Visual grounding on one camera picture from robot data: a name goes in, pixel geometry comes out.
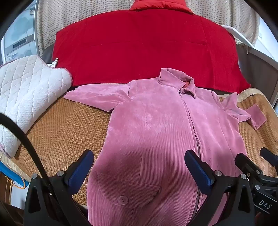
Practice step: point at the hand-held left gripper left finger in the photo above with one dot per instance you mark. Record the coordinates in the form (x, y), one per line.
(80, 171)

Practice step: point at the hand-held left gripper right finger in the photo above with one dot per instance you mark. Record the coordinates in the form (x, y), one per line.
(199, 173)

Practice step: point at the red blanket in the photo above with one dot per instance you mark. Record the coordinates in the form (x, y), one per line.
(141, 47)

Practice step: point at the dark bed base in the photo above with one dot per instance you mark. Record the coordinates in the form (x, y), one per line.
(256, 63)

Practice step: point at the white appliance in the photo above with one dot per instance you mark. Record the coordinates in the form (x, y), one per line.
(19, 37)

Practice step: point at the white shelf board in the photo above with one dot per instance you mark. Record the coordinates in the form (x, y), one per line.
(239, 33)

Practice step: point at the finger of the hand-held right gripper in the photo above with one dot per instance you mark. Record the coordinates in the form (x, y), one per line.
(245, 164)
(269, 155)

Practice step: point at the beige dotted headboard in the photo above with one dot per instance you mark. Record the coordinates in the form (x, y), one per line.
(65, 15)

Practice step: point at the blue plastic item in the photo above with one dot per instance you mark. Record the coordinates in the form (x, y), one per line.
(8, 171)

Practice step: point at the small patterned cloth tip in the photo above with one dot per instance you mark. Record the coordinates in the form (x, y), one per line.
(54, 62)

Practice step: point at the red pillow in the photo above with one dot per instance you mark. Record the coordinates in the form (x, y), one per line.
(160, 5)

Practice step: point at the white quilted pad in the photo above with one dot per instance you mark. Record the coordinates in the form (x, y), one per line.
(26, 87)

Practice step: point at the woven bamboo mat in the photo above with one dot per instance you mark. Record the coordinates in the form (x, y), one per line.
(65, 130)

